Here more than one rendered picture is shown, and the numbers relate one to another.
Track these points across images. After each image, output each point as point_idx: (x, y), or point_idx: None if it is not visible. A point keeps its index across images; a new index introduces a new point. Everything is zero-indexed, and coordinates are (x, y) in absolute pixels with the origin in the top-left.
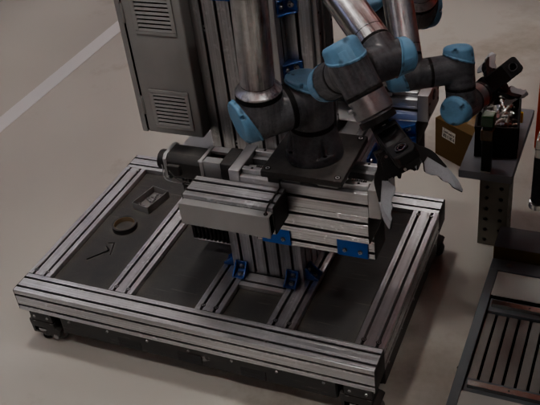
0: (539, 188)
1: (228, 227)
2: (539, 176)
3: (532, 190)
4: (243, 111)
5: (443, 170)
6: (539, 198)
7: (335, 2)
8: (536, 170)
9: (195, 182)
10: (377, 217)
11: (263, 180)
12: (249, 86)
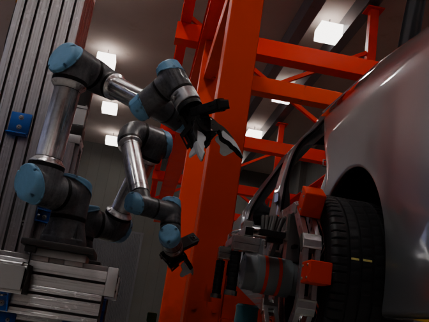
0: (233, 275)
1: None
2: (234, 264)
3: (228, 279)
4: (37, 166)
5: (232, 140)
6: (233, 283)
7: (138, 91)
8: (232, 260)
9: None
10: (110, 294)
11: (14, 257)
12: (47, 151)
